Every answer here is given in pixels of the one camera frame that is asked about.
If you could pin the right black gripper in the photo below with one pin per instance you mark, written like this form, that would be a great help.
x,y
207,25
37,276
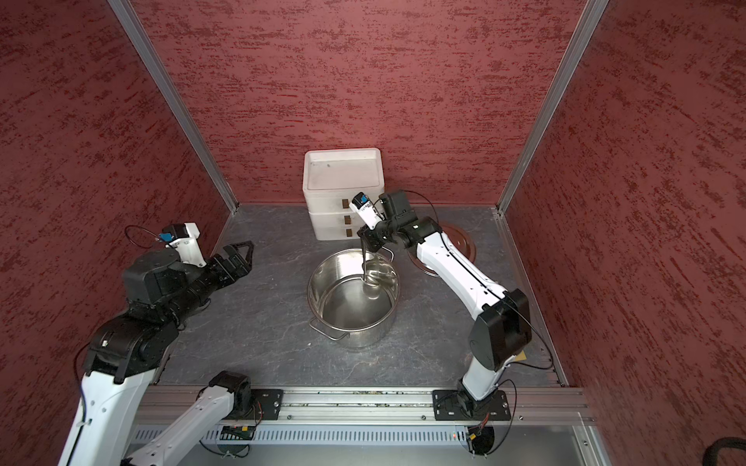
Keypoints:
x,y
371,236

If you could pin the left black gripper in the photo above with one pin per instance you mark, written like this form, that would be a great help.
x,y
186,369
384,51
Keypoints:
x,y
228,275

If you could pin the metal ladle spoon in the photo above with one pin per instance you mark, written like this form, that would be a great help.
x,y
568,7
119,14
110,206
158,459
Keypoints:
x,y
378,273

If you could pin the stainless steel pot lid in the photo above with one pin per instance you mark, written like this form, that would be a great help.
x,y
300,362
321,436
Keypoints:
x,y
459,238

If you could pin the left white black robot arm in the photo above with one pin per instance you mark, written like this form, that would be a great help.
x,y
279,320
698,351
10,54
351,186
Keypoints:
x,y
125,354

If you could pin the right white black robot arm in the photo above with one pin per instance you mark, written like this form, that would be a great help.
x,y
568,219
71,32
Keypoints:
x,y
501,318

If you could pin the white three-drawer storage box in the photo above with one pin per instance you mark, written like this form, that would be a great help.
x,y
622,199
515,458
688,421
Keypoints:
x,y
331,179

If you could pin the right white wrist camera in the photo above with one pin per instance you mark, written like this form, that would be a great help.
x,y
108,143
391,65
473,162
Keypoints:
x,y
365,209

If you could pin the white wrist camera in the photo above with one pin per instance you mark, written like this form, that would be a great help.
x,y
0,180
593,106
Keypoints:
x,y
365,209
183,237

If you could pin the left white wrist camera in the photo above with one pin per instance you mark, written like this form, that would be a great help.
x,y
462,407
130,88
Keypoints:
x,y
183,237

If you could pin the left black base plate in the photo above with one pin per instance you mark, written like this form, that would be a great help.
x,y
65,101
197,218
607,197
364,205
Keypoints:
x,y
267,403

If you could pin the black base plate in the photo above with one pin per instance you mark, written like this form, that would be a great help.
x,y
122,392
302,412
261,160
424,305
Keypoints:
x,y
267,403
456,405

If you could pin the white perforated cable duct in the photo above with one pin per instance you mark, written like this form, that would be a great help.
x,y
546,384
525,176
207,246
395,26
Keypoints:
x,y
339,435

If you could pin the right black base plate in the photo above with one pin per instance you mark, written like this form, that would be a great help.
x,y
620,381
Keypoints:
x,y
456,405

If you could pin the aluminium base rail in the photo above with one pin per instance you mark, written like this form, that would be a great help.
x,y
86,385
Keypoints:
x,y
346,405

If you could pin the left aluminium corner post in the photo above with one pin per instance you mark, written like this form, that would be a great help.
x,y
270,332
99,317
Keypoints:
x,y
135,32

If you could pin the aluminium corner post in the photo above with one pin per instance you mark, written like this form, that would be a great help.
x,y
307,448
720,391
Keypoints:
x,y
577,45
135,32

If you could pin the right aluminium corner post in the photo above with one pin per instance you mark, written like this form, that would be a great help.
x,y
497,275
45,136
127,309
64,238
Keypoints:
x,y
577,45

